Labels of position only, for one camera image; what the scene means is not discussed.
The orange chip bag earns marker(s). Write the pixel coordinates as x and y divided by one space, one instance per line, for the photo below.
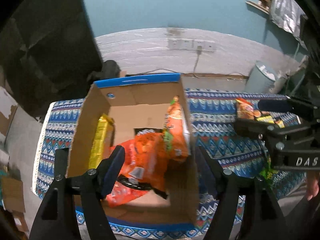
175 132

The white wall socket strip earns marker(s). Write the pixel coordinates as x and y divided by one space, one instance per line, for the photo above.
189 44

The black fan heater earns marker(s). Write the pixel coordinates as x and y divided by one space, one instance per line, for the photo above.
109 70

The grey waste bin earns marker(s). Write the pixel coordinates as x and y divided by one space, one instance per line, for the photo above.
261 79

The orange black octopus snack bag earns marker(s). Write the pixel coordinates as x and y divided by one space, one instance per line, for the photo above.
151 160

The green pea snack bag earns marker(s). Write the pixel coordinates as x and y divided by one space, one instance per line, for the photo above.
267 172

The right hand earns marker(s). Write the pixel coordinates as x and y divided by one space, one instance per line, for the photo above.
312 184

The black clothes rack cover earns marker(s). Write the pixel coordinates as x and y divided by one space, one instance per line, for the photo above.
48 52

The red orange snack bag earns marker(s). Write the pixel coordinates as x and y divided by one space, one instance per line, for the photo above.
121 193

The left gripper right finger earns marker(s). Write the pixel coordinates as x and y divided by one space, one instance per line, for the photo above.
226 187

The patterned blue tablecloth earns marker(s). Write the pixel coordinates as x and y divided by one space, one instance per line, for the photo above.
212 114

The black yellow snack bag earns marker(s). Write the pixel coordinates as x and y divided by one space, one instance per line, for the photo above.
270 120

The red noodle snack bag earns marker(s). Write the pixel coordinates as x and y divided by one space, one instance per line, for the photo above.
245 110

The blue cardboard box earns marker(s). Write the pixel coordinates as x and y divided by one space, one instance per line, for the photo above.
139 102

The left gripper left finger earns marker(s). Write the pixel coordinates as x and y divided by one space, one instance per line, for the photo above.
96 185

